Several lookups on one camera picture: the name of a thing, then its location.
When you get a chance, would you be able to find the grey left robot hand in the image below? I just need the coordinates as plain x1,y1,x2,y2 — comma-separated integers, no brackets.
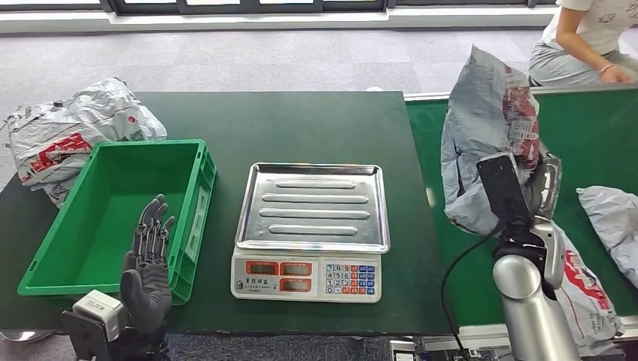
119,194,176,335

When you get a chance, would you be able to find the person's hand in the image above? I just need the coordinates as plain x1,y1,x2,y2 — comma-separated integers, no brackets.
597,65,636,85

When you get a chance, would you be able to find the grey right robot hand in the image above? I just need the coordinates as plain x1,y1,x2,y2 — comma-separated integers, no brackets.
521,153,564,221

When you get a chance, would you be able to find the plain grey parcel bag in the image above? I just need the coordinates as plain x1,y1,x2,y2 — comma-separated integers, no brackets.
576,185,638,290

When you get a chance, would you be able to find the long grey parcel red print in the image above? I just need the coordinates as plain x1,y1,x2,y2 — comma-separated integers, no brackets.
550,221,625,357

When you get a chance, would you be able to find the person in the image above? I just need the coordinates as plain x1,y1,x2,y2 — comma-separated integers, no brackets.
528,0,638,88

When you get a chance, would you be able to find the green plastic crate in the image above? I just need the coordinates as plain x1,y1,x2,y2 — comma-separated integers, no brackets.
17,138,217,306

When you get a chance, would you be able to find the silver metal base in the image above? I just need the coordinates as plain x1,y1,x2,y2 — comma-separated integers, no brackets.
0,329,55,344

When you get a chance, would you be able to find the white electronic scale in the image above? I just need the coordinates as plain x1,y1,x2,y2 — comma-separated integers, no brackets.
230,246,383,304

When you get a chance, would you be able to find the white crumpled bag red print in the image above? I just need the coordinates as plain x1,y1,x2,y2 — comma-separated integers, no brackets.
4,102,98,209

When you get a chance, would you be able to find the white crumpled bag red dot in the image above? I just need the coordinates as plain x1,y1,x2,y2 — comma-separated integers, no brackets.
65,76,168,145

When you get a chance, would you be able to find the steel scale tray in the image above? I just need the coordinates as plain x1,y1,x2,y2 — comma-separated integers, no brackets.
235,162,390,254

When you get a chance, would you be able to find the white window ledge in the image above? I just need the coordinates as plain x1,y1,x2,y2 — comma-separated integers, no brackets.
0,5,559,35

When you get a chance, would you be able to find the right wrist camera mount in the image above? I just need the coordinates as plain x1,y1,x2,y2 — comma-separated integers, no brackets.
475,153,533,228

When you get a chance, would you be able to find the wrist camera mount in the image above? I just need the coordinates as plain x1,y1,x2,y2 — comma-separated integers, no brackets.
475,153,533,228
62,290,128,361

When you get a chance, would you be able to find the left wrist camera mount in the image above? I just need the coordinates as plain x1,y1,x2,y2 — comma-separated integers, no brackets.
62,290,128,361

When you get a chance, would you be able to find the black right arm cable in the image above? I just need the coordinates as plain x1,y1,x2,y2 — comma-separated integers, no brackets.
439,226,504,361

